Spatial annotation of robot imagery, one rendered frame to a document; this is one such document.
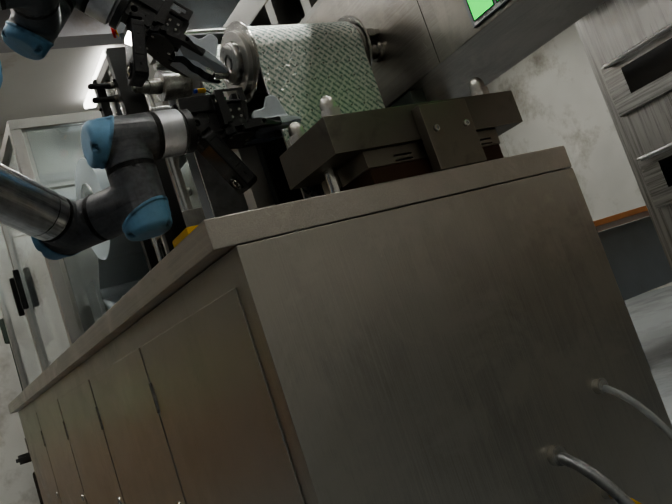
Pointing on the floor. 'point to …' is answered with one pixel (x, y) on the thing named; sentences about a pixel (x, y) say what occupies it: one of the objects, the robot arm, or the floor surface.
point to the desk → (634, 252)
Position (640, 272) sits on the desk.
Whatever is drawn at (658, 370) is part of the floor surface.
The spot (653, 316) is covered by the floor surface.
